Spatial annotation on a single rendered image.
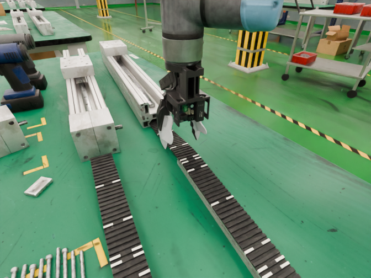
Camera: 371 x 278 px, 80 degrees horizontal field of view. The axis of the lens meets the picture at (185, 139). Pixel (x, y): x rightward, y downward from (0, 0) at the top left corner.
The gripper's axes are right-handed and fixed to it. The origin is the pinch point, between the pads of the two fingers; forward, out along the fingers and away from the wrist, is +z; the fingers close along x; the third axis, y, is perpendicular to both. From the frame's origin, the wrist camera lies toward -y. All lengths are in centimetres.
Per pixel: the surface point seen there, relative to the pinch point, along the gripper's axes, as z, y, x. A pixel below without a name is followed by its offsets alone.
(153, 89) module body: -2.8, -26.9, 2.4
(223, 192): 2.3, 17.8, 1.4
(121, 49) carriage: -5, -75, 3
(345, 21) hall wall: 57, -397, 701
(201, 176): 2.3, 12.0, -0.5
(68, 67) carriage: -7, -50, -22
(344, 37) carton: 55, -241, 462
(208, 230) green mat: 5.5, 22.1, -4.3
